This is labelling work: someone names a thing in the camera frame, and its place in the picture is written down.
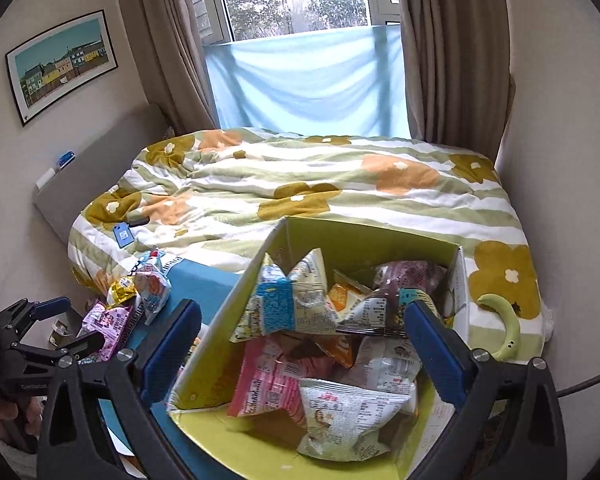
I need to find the framed houses picture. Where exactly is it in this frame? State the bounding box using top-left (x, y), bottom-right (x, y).
top-left (5, 9), bottom-right (120, 127)

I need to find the pale green curved neckband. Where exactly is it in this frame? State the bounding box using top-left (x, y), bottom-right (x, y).
top-left (476, 292), bottom-right (522, 361)

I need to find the floral striped blanket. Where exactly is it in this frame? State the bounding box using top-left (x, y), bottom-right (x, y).
top-left (67, 127), bottom-right (553, 366)

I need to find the blue phone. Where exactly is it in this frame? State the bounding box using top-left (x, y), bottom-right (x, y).
top-left (112, 222), bottom-right (136, 248)

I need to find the yellow snack bag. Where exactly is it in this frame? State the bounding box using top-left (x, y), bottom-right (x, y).
top-left (105, 275), bottom-right (136, 308)

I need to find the grey bed headboard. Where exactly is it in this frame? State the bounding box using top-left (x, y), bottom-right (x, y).
top-left (32, 105), bottom-right (168, 246)

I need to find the blue orange snack bag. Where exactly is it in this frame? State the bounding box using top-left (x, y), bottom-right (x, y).
top-left (130, 250), bottom-right (173, 326)

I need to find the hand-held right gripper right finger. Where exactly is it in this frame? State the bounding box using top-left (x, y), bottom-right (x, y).
top-left (404, 300), bottom-right (568, 480)

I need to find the light blue window cloth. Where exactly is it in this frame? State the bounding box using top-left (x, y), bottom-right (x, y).
top-left (205, 24), bottom-right (412, 138)

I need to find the black cable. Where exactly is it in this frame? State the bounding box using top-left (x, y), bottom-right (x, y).
top-left (555, 365), bottom-right (600, 398)

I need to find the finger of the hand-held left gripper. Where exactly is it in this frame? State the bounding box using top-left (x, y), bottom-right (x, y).
top-left (0, 296), bottom-right (73, 346)
top-left (10, 332), bottom-right (107, 367)

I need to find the purple pink snack bag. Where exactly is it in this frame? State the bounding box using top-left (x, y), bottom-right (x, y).
top-left (77, 300), bottom-right (133, 361)

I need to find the patterned tray table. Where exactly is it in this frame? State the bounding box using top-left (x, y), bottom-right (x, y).
top-left (50, 252), bottom-right (246, 480)

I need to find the person's left forearm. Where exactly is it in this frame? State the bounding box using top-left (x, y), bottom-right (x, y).
top-left (0, 427), bottom-right (43, 476)

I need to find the beige curtain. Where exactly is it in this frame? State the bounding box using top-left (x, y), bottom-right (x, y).
top-left (390, 0), bottom-right (516, 161)
top-left (112, 0), bottom-right (221, 136)

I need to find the pile of snack packets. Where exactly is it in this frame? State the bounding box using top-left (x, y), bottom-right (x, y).
top-left (228, 248), bottom-right (448, 462)

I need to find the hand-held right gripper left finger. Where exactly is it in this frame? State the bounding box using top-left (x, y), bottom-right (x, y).
top-left (37, 299), bottom-right (203, 480)

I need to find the green cardboard box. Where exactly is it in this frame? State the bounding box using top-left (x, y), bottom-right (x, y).
top-left (167, 216), bottom-right (473, 480)

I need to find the blue table mat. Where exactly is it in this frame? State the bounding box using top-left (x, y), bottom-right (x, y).
top-left (95, 260), bottom-right (243, 456)

